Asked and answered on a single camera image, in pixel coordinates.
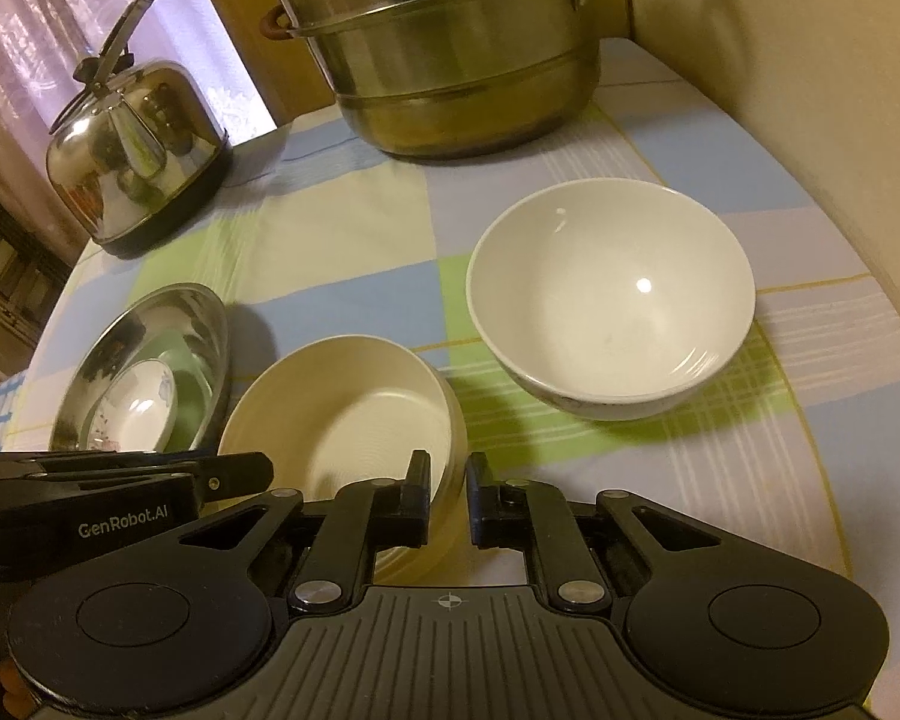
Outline checkered pastel tablecloth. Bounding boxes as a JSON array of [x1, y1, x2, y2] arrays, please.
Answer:
[[0, 37, 900, 720]]

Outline dark wooden furniture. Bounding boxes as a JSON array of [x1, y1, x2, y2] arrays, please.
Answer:
[[0, 172, 72, 365]]

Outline pink lace curtain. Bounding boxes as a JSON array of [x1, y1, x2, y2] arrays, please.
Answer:
[[0, 0, 278, 166]]

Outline cream ribbed bowl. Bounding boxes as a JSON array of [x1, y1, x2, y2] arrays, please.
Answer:
[[217, 335, 470, 587]]

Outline stainless steel kettle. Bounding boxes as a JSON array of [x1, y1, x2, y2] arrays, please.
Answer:
[[45, 0, 233, 260]]

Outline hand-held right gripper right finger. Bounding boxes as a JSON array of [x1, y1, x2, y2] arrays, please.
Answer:
[[467, 452, 723, 610]]

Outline white floral bowl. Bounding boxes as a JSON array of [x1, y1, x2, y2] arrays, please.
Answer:
[[466, 178, 756, 422]]

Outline blue white checkered cloth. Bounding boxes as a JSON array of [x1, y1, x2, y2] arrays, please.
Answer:
[[0, 371, 25, 455]]

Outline large stainless steel plate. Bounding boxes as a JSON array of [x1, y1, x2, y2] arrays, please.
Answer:
[[49, 283, 232, 458]]

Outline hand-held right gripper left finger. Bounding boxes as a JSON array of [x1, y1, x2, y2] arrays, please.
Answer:
[[176, 450, 432, 612]]

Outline small floral saucer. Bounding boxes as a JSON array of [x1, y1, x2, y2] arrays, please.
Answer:
[[86, 360, 178, 455]]

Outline stainless steel steamer pot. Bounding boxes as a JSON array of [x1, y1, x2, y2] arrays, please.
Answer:
[[244, 0, 665, 163]]

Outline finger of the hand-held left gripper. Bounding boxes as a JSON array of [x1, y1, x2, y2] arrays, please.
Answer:
[[22, 452, 275, 502], [0, 454, 218, 482]]

